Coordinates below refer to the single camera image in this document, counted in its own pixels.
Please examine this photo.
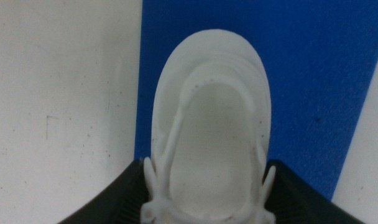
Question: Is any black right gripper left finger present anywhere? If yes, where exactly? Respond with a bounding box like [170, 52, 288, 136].
[57, 159, 153, 224]

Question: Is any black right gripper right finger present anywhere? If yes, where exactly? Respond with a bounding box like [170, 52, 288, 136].
[262, 159, 366, 224]

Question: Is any blue rectangular mat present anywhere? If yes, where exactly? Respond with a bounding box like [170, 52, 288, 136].
[134, 0, 378, 202]

